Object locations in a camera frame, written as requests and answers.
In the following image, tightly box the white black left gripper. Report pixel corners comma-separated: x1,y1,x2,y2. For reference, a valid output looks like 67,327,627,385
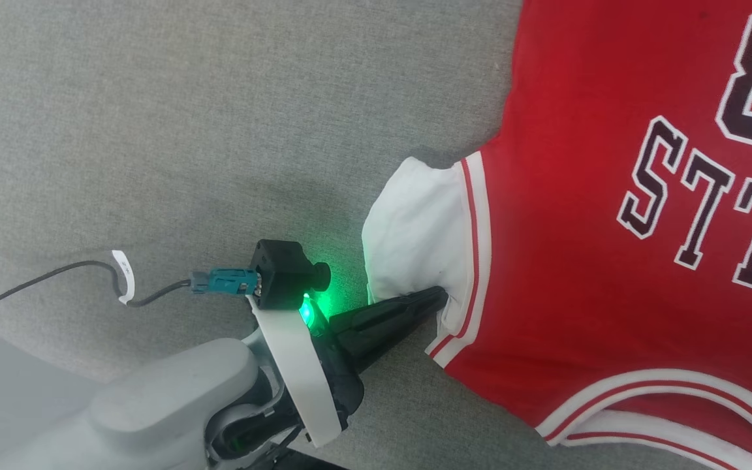
249,286,448,448

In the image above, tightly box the red white basketball jersey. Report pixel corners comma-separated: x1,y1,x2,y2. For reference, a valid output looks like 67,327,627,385
362,0,752,470

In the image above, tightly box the grey fabric sofa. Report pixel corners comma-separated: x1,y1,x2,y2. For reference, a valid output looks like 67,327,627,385
0,0,710,470

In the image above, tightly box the teal camera cable connector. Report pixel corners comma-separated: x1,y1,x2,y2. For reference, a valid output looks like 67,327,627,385
190,268,259,296

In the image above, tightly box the white cable label tag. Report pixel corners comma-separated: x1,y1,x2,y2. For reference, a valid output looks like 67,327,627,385
112,250,136,306

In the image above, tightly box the black camera cable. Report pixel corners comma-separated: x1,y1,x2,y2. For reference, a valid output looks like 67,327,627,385
0,260,193,322

